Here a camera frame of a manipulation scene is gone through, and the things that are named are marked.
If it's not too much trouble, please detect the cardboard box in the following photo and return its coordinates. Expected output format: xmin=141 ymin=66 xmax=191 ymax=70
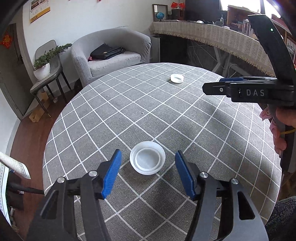
xmin=29 ymin=91 xmax=50 ymax=122

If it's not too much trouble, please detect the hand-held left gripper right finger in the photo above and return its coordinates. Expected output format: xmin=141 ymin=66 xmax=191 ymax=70
xmin=174 ymin=150 xmax=270 ymax=241

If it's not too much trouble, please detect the grey dining chair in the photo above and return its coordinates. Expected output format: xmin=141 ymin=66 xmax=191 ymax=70
xmin=30 ymin=40 xmax=73 ymax=117

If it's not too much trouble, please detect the dark monitor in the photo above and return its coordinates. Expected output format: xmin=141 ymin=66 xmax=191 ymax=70
xmin=185 ymin=0 xmax=220 ymax=21

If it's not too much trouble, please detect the white desk frame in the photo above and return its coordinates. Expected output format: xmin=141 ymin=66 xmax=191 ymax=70
xmin=211 ymin=45 xmax=245 ymax=77

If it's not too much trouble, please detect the grey checked tablecloth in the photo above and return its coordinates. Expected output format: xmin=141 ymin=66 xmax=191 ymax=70
xmin=42 ymin=62 xmax=282 ymax=241

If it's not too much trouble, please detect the picture frame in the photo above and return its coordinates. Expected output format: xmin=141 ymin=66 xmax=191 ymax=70
xmin=152 ymin=4 xmax=169 ymax=22

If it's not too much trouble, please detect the red door decoration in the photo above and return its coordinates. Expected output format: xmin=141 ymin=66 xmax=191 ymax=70
xmin=1 ymin=33 xmax=13 ymax=48

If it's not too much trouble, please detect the wall calendar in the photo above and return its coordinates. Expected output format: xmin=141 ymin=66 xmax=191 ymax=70
xmin=30 ymin=0 xmax=51 ymax=24

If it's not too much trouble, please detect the potted plant in white pot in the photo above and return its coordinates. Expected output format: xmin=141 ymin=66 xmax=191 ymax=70
xmin=33 ymin=43 xmax=73 ymax=81

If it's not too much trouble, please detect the person's right hand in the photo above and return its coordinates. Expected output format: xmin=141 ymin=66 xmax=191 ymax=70
xmin=259 ymin=105 xmax=296 ymax=158

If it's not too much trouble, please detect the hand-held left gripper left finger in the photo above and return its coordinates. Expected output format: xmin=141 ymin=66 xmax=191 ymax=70
xmin=26 ymin=149 xmax=122 ymax=241

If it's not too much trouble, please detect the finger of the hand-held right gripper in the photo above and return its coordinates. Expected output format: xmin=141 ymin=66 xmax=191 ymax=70
xmin=218 ymin=77 xmax=278 ymax=83
xmin=202 ymin=82 xmax=232 ymax=95

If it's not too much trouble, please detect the dark fleece clothing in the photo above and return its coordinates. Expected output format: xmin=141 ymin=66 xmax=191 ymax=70
xmin=266 ymin=197 xmax=296 ymax=241

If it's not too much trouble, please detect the grey door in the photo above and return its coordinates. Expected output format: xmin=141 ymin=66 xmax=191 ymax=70
xmin=0 ymin=23 xmax=35 ymax=120

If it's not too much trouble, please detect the white patterned table cover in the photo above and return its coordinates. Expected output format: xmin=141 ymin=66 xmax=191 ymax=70
xmin=0 ymin=152 xmax=31 ymax=226

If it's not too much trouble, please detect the large white plastic lid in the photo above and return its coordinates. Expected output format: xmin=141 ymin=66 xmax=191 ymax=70
xmin=129 ymin=141 xmax=166 ymax=175

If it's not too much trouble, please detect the grey armchair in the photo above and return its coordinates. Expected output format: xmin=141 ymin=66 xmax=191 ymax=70
xmin=70 ymin=28 xmax=152 ymax=88

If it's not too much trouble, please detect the black handbag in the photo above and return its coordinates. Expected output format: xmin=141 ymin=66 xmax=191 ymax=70
xmin=90 ymin=43 xmax=126 ymax=60

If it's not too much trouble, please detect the beige fringed cloth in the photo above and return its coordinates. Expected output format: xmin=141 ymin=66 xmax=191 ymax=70
xmin=149 ymin=20 xmax=281 ymax=78

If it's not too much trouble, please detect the dark wooden box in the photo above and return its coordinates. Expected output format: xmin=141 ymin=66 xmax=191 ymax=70
xmin=171 ymin=9 xmax=185 ymax=20

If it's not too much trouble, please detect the wooden shelf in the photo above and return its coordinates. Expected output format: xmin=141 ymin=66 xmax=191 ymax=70
xmin=226 ymin=5 xmax=296 ymax=67

